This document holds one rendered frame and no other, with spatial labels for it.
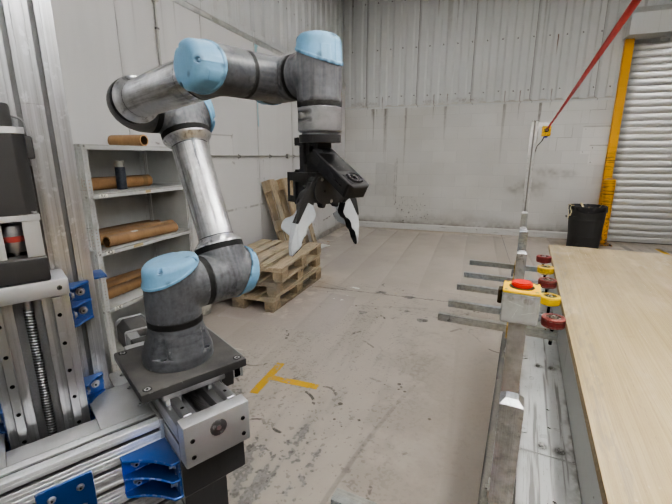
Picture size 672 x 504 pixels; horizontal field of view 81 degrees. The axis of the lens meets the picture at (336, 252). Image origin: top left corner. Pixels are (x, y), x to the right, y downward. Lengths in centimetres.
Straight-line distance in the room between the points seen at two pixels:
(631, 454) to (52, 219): 126
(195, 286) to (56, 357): 30
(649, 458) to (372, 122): 776
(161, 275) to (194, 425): 30
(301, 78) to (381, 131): 766
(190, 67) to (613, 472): 102
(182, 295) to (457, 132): 751
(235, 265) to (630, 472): 90
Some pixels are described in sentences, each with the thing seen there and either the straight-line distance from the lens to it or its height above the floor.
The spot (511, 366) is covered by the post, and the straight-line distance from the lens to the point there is 94.
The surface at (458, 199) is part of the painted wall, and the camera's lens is 815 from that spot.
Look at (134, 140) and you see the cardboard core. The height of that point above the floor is 159.
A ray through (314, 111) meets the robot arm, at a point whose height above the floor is 155.
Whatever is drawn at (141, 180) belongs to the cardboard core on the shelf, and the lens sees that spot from 337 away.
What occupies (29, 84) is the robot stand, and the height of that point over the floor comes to 161.
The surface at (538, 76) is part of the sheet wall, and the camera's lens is 826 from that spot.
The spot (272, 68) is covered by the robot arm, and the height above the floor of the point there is 162.
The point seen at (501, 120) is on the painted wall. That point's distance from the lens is 813.
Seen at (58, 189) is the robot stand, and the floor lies 142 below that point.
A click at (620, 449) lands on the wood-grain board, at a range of 107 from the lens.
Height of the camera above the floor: 148
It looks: 14 degrees down
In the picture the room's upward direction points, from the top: straight up
